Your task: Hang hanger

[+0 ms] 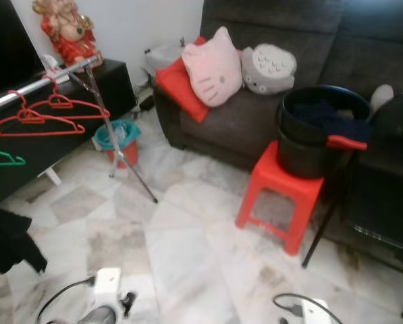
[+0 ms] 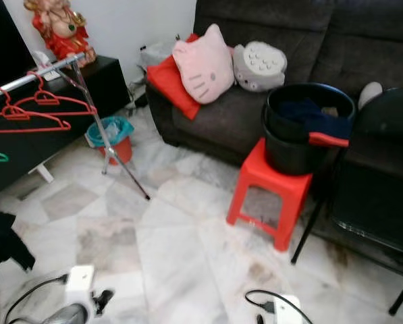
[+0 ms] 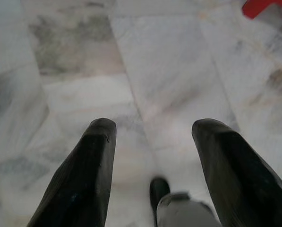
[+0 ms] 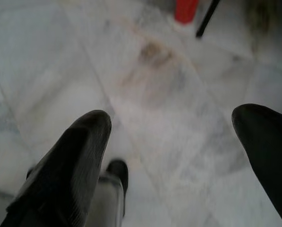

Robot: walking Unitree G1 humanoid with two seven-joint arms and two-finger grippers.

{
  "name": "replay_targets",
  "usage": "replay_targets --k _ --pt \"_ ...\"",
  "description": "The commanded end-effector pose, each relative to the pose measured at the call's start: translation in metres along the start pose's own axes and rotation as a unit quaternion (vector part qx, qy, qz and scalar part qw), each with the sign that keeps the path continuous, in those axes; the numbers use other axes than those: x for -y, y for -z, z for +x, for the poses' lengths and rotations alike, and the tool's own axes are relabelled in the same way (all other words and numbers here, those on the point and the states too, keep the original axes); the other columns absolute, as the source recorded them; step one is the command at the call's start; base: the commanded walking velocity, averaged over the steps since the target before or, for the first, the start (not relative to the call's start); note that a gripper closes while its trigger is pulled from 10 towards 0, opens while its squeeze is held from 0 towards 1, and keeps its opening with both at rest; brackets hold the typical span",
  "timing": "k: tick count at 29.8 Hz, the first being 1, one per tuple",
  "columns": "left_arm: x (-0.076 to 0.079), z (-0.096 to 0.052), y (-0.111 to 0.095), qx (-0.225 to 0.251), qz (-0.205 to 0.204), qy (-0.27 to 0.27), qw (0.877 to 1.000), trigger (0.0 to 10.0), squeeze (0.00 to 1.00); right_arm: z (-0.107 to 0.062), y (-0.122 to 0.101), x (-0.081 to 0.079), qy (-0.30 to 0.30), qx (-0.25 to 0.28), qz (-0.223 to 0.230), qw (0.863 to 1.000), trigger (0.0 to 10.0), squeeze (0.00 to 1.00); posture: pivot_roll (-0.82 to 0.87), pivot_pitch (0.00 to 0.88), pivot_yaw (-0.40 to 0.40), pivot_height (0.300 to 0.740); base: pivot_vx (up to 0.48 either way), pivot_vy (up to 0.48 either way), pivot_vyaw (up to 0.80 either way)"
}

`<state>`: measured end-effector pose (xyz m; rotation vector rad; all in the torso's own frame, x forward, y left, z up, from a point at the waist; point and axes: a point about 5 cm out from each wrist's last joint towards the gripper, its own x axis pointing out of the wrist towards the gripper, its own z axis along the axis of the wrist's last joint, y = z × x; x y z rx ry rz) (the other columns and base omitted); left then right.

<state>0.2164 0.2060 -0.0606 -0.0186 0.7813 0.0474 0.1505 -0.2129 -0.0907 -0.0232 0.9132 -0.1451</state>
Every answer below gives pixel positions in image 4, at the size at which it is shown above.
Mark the black folding chair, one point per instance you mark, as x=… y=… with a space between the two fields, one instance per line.
x=202 y=28

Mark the red plastic stool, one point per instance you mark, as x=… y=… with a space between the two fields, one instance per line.
x=186 y=11

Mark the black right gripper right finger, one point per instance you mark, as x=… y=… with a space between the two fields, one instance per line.
x=273 y=153

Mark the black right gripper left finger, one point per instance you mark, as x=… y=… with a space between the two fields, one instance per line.
x=60 y=177

